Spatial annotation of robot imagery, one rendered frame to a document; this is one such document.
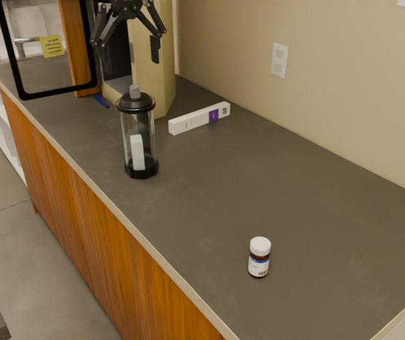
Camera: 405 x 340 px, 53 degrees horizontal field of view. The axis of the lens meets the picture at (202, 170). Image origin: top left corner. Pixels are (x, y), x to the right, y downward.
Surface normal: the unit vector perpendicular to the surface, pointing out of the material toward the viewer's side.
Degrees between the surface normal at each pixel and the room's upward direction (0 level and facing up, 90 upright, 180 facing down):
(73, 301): 0
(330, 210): 0
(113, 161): 0
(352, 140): 90
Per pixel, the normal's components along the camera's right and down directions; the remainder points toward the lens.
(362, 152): -0.80, 0.33
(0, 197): 0.00, -0.84
